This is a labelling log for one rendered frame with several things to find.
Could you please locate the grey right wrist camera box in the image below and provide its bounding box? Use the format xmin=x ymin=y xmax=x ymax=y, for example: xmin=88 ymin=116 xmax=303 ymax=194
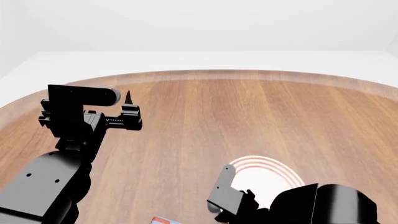
xmin=206 ymin=164 xmax=246 ymax=215

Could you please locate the white plate with red rings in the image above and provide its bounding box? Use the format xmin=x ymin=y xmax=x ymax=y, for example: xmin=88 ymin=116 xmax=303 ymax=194
xmin=228 ymin=154 xmax=306 ymax=210

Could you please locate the blue and red pudding box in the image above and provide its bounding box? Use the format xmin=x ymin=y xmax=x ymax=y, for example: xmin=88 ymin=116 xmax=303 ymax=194
xmin=150 ymin=216 xmax=183 ymax=224

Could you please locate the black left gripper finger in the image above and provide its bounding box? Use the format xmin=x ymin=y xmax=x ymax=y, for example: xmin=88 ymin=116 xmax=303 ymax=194
xmin=119 ymin=90 xmax=144 ymax=131
xmin=37 ymin=98 xmax=52 ymax=129

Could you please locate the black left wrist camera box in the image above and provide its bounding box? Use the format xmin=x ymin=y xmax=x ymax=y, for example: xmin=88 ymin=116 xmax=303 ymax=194
xmin=47 ymin=84 xmax=122 ymax=108

